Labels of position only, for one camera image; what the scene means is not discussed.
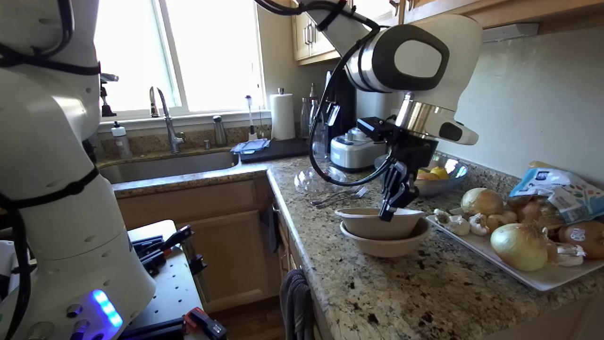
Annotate blue white food package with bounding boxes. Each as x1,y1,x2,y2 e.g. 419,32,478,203
510,166,604,222

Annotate chrome sink faucet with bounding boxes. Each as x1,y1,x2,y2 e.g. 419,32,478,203
149,86,183,152

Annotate paper towel roll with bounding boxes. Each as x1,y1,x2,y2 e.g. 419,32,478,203
270,86,295,139

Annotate white ceramic bottom bowl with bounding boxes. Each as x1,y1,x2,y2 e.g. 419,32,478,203
340,220,429,258

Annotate glass fruit bowl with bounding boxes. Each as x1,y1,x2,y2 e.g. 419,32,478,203
415,154,468,196

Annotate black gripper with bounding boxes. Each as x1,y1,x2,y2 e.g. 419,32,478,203
357,117,436,220

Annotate brown onion back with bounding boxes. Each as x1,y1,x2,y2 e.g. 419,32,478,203
461,186,504,215

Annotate soap dispenser bottle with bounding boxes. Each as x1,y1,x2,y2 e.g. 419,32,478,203
111,120,132,158

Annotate white rectangular tray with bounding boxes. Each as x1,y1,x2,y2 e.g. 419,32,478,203
429,215,604,290

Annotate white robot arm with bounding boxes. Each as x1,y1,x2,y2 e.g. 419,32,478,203
255,0,483,220

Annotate large yellow onion front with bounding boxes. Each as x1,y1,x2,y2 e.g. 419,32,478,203
491,222,549,271

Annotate wooden upper cabinets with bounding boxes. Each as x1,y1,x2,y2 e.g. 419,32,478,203
293,0,604,64

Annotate white ceramic top bowl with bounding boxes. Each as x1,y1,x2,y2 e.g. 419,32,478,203
334,207,423,239

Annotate white ceramic bowl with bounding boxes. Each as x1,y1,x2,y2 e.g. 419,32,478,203
340,220,429,258
334,207,423,239

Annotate blue grey hanging towel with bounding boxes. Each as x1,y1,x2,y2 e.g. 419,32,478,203
279,270,315,340

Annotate silver food processor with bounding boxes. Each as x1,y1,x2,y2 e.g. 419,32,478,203
330,128,385,169

